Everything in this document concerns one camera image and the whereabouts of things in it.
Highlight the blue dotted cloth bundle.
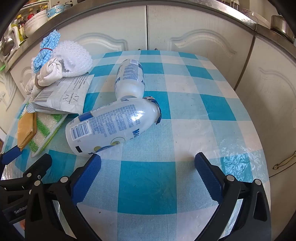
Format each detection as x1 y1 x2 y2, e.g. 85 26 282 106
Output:
31 30 61 73

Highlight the white cloth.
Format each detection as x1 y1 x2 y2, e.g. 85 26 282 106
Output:
25 57 64 100

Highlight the white sponge block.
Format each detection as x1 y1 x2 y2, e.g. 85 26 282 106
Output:
54 40 93 78

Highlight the white ceramic bowl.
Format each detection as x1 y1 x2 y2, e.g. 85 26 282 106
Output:
23 9 50 37

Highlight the white arched cabinet door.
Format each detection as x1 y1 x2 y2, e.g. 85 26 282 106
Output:
233 35 296 186
10 6 148 98
147 6 256 91

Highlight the yellow sponge cloth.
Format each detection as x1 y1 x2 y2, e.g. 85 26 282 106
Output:
18 112 37 151

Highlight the white plastic bottle blue label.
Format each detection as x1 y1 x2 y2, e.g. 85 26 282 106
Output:
65 97 162 155
114 59 146 100

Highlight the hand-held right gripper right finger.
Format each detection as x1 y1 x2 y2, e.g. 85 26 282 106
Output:
195 152 272 241

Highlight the blue white checked tablecloth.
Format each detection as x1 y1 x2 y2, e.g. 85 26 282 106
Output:
0 50 271 241

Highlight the brass cabinet hook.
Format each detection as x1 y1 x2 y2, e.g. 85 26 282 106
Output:
273 151 296 170

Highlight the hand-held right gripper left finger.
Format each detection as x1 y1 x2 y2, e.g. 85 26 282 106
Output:
24 153 102 241

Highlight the grey metal pan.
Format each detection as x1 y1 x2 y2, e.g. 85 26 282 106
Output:
270 14 296 42

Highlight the white paper package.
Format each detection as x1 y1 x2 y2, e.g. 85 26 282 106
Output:
27 74 95 115

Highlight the blue cartoon bowl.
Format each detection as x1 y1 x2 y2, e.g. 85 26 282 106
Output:
47 2 66 16

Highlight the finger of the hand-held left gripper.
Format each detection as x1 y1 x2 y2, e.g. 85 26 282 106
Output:
0 146 22 172
0 153 53 192

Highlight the yellow oil bottle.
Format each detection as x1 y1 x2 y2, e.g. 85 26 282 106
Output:
10 15 26 42

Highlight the green striped sponge cloth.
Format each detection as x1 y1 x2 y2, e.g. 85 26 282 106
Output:
22 102 70 158

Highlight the steel kitchen countertop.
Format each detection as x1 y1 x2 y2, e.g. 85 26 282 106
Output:
0 0 296 72

